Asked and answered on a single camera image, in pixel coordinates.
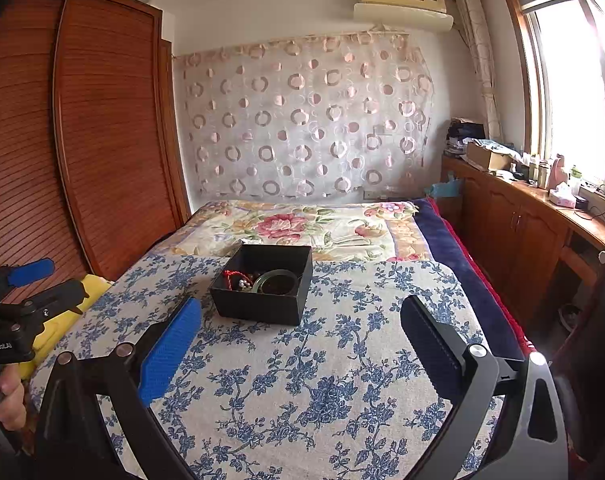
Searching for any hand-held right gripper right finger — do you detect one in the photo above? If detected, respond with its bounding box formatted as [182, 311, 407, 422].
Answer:
[399, 295, 568, 480]

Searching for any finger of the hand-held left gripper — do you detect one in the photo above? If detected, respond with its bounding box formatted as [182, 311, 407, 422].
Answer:
[0, 280, 86, 333]
[0, 258, 56, 306]

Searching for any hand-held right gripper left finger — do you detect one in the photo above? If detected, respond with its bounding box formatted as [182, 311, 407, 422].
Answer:
[32, 296, 203, 480]

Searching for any black jewelry box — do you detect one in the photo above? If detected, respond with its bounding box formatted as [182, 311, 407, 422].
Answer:
[209, 243, 314, 327]

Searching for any red string bead bracelet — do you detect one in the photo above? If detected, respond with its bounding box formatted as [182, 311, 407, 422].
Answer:
[221, 267, 256, 292]

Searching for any green jade bangle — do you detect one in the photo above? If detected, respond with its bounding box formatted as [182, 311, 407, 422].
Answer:
[252, 269, 300, 296]

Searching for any person's left hand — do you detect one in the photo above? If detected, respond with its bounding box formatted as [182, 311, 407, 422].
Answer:
[0, 362, 28, 427]

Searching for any yellow cloth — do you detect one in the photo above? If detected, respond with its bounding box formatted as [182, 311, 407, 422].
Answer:
[30, 274, 114, 381]

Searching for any navy blanket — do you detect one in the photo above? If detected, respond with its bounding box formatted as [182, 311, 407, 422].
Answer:
[412, 197, 538, 361]

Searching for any blue floral blanket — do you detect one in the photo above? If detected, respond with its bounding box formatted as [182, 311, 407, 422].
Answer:
[30, 252, 513, 480]

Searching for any wooden cabinet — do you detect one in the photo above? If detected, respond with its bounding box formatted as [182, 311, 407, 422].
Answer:
[439, 152, 605, 331]

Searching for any white bowl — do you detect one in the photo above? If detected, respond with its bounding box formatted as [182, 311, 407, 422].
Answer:
[557, 305, 584, 332]

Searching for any teal plastic bag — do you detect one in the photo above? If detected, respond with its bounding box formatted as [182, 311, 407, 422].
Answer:
[425, 171, 464, 201]

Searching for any wooden wardrobe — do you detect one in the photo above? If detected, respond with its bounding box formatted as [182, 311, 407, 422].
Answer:
[0, 0, 192, 286]

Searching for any pink floral quilt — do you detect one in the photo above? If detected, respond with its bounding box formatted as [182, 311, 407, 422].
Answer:
[152, 199, 435, 263]

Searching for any dark wooden chair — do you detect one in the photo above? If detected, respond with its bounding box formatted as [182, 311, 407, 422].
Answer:
[549, 247, 605, 466]

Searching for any cardboard box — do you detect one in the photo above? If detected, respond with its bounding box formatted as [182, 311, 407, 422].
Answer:
[465, 140, 520, 172]

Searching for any tissue box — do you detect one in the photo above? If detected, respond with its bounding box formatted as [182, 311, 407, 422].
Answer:
[549, 182, 578, 208]

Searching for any pile of dark clothes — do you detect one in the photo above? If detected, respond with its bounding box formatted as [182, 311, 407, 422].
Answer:
[446, 117, 487, 156]

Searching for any circle-patterned sheer curtain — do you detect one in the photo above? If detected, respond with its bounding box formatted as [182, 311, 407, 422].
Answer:
[175, 32, 435, 200]

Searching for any patterned window curtain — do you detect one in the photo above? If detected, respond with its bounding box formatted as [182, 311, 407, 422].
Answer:
[452, 0, 505, 143]

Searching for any wooden framed window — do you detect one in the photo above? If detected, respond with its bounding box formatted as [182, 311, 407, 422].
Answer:
[499, 0, 605, 186]

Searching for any wall air conditioner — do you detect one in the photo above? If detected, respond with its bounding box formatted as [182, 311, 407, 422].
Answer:
[353, 0, 454, 33]

